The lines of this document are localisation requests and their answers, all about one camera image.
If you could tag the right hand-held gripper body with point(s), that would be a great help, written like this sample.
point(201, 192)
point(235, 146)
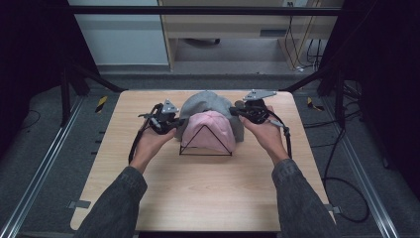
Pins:
point(256, 109)

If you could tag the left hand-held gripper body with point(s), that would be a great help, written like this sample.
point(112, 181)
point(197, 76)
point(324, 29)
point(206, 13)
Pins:
point(162, 119)

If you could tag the pink knit hat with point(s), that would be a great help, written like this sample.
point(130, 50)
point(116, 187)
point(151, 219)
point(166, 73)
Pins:
point(208, 130)

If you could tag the grey knit hat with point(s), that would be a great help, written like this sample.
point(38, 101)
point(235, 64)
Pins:
point(204, 102)

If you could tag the person's right hand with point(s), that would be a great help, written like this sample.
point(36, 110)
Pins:
point(269, 135)

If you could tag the person's left hand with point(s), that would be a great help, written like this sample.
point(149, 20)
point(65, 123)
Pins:
point(148, 145)

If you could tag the yellow black tape strip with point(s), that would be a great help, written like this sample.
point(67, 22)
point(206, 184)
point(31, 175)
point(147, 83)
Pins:
point(101, 103)
point(313, 104)

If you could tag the light wooden desk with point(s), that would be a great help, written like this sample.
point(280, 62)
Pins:
point(224, 28)

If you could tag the black metal stand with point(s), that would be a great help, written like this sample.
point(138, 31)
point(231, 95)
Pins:
point(65, 99)
point(339, 99)

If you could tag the white cabinet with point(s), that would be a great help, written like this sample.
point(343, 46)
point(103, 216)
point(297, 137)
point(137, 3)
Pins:
point(122, 39)

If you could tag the grey tape piece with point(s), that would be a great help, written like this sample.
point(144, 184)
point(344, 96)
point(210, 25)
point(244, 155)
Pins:
point(334, 209)
point(79, 204)

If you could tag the dark curtain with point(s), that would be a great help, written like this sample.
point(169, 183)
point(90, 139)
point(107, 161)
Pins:
point(386, 66)
point(33, 49)

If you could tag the black frame crossbar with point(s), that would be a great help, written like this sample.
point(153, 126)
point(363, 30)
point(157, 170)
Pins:
point(198, 10)

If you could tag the aluminium floor rail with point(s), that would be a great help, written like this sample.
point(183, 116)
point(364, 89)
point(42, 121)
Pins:
point(360, 172)
point(43, 172)

